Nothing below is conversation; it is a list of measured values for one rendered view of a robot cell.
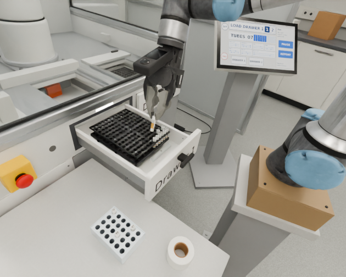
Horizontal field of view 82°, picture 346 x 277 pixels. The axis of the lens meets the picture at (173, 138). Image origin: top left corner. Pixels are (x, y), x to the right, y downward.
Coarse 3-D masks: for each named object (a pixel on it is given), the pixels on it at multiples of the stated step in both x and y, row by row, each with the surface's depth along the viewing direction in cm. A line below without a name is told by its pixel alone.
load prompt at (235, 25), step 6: (234, 24) 116; (240, 24) 117; (246, 24) 117; (252, 24) 118; (258, 24) 118; (240, 30) 117; (246, 30) 117; (252, 30) 118; (258, 30) 118; (264, 30) 119; (270, 30) 120
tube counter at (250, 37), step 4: (248, 36) 117; (252, 36) 118; (256, 36) 118; (260, 36) 119; (264, 36) 119; (268, 36) 120; (272, 36) 120; (248, 40) 117; (252, 40) 118; (256, 40) 118; (260, 40) 119; (264, 40) 119; (268, 40) 120; (272, 40) 120
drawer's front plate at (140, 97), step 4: (140, 92) 88; (136, 96) 87; (140, 96) 86; (136, 100) 88; (140, 100) 88; (144, 100) 90; (136, 104) 89; (140, 104) 89; (144, 104) 92; (136, 108) 91; (140, 108) 90; (144, 108) 93; (144, 112) 95
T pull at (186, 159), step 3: (183, 153) 64; (192, 153) 64; (180, 156) 63; (183, 156) 63; (186, 156) 63; (189, 156) 63; (192, 156) 63; (180, 159) 62; (183, 159) 62; (186, 159) 62; (189, 159) 62; (183, 162) 61; (186, 162) 61; (180, 165) 60; (183, 165) 60
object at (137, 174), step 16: (112, 112) 81; (80, 128) 71; (80, 144) 71; (96, 144) 65; (176, 144) 78; (112, 160) 63; (128, 160) 69; (144, 160) 70; (160, 160) 70; (128, 176) 62; (144, 176) 57
